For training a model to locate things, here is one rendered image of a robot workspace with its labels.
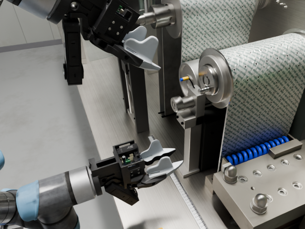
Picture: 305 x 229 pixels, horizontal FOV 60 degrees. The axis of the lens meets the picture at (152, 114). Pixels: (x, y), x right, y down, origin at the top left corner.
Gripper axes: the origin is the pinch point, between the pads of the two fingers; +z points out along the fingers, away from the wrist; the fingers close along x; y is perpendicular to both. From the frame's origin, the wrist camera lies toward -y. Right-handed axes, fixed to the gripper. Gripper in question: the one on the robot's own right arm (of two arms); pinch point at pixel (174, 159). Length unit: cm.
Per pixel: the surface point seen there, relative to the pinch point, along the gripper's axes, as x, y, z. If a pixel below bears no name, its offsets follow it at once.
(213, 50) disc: 7.5, 22.8, 13.4
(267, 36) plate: 25, 14, 46
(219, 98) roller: 1.6, 13.5, 12.5
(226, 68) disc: 1.7, 21.0, 13.5
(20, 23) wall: 382, -71, -62
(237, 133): -0.1, 1.7, 18.1
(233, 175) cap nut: -8.1, -3.1, 12.1
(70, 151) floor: 133, -109, -35
